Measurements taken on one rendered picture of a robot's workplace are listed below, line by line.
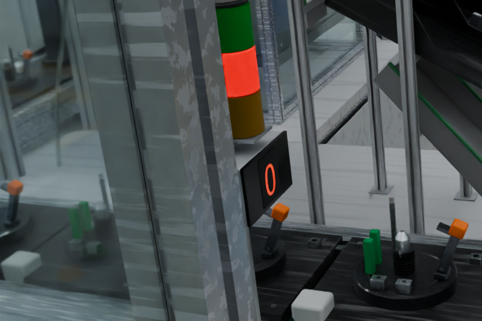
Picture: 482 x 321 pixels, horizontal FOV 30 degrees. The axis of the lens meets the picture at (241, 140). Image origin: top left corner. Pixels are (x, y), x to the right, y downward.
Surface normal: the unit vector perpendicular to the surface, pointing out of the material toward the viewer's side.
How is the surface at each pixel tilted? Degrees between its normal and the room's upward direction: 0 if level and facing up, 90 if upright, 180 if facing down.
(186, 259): 90
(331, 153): 0
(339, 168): 0
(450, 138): 90
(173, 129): 90
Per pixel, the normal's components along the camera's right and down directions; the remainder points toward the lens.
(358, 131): 0.89, 0.05
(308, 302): -0.12, -0.93
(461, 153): -0.58, 0.35
